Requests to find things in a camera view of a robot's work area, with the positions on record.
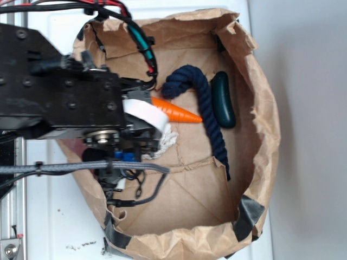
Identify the dark green plastic cucumber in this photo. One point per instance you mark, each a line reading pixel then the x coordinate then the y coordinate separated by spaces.
pixel 221 100

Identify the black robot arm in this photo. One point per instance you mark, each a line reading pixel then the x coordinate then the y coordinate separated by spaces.
pixel 19 47

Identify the aluminium frame rail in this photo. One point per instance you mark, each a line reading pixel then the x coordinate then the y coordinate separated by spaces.
pixel 14 204

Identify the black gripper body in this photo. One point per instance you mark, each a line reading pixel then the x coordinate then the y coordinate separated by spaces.
pixel 76 99

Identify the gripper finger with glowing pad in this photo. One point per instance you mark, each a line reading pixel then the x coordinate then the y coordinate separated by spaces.
pixel 148 113

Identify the white paper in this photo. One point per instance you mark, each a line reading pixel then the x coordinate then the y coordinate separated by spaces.
pixel 168 139

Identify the brown paper bag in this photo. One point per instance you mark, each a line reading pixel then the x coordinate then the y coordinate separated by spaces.
pixel 204 209

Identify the orange plastic carrot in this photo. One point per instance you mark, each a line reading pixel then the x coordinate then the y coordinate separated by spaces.
pixel 175 113

